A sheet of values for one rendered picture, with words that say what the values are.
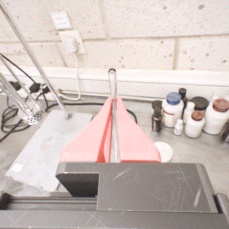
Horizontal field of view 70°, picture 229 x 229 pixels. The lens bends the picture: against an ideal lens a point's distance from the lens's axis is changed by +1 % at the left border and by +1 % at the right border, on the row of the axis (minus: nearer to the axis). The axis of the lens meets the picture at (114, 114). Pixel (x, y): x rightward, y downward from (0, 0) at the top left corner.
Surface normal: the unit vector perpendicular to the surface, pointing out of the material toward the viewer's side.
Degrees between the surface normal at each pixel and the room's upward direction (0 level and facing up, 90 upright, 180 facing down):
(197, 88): 90
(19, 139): 0
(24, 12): 90
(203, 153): 0
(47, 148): 0
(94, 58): 90
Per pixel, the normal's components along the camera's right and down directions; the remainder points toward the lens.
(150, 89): -0.29, 0.75
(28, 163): -0.18, -0.66
